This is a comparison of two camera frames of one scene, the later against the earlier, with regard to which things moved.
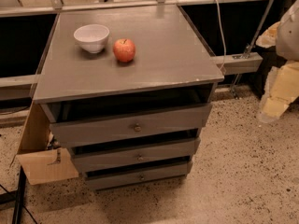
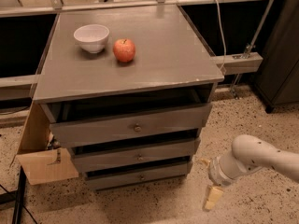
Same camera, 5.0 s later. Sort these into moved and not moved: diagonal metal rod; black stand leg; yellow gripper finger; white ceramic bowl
Moved: yellow gripper finger
Not moved: white ceramic bowl; black stand leg; diagonal metal rod
